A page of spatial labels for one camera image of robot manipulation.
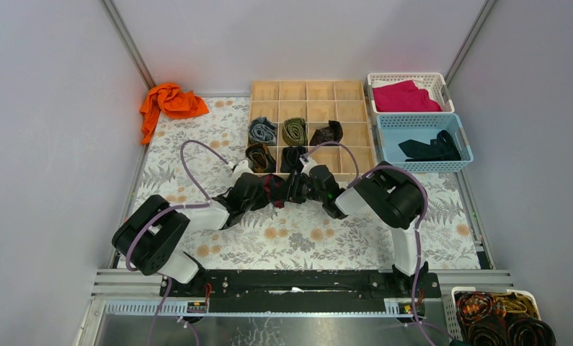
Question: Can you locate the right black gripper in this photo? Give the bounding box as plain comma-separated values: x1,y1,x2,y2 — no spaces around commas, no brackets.
271,170,326,205

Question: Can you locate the red navy striped tie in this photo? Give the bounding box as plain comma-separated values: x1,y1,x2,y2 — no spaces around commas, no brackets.
260,174,286,208

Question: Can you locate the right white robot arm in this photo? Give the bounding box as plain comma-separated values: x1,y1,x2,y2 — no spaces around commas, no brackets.
271,161,428,297

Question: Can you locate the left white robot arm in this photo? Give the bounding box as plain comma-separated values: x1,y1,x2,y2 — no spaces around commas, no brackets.
112,173,270,296

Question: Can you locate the white basket of ties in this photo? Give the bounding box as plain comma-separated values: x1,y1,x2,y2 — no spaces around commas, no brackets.
442,285,541,342

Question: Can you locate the brown black rolled tie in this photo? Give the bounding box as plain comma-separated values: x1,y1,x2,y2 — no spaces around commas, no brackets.
245,143,276,174

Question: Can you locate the dark brown patterned rolled tie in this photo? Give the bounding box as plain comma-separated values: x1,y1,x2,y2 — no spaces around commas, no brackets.
309,120,344,146

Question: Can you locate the olive green rolled tie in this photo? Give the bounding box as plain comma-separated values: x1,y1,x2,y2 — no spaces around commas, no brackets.
282,117,308,146

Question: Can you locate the grey blue rolled tie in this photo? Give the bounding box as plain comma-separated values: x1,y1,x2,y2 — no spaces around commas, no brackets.
248,117,278,146

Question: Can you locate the wooden compartment tray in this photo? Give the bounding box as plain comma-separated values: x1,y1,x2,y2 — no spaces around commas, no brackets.
246,80,376,182

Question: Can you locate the floral table mat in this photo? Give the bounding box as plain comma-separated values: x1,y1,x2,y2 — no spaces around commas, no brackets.
135,97,481,270

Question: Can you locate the white plastic basket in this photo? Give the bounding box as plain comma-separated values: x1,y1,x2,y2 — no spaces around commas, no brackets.
367,73,454,114

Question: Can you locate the blue plastic basket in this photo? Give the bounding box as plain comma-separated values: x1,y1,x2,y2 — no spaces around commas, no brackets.
377,112,474,173

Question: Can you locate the magenta cloth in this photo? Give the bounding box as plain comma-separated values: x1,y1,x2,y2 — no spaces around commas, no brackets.
372,80,442,112

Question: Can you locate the orange cloth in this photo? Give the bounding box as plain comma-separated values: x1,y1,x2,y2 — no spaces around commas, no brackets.
138,83,209,145

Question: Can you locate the dark green tie in basket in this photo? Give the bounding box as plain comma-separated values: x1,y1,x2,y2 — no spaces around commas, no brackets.
399,130,462,161

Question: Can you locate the orange black patterned tie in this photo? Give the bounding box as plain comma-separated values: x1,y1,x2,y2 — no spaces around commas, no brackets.
454,291,557,346

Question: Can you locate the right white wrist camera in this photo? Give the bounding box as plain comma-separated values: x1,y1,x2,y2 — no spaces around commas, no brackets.
299,154,318,176

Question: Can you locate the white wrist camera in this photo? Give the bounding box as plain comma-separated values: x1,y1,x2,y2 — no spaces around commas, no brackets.
231,159,254,181
299,154,318,176

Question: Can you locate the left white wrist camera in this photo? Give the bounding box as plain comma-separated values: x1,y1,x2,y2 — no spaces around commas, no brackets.
231,159,254,181

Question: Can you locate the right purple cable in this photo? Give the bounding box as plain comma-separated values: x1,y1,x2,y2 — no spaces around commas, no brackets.
300,141,437,346

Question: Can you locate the purple cable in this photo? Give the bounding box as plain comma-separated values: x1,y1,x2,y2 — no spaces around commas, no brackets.
300,141,437,346
125,139,234,272

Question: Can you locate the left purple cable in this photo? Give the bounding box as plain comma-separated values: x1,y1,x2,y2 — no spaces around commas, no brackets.
125,139,234,272

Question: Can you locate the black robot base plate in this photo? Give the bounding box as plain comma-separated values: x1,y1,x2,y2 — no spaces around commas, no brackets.
160,270,441,307

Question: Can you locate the perforated metal cable rail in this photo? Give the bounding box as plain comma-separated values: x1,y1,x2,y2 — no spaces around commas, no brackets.
105,297,413,318

